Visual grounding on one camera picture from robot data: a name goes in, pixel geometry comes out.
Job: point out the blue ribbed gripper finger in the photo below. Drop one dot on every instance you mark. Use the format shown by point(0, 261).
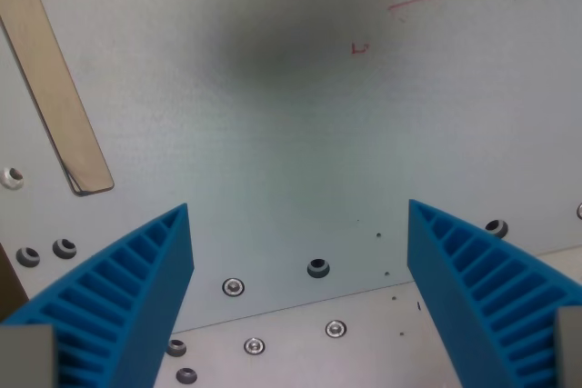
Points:
point(136, 297)
point(459, 297)

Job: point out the grey metal mounting plate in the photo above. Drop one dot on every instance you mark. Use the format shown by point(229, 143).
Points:
point(291, 142)

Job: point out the dark socket screw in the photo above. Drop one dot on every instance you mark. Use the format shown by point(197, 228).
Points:
point(176, 347)
point(186, 375)

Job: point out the silver socket screw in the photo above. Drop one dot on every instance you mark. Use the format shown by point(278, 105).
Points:
point(233, 287)
point(580, 211)
point(254, 345)
point(335, 329)

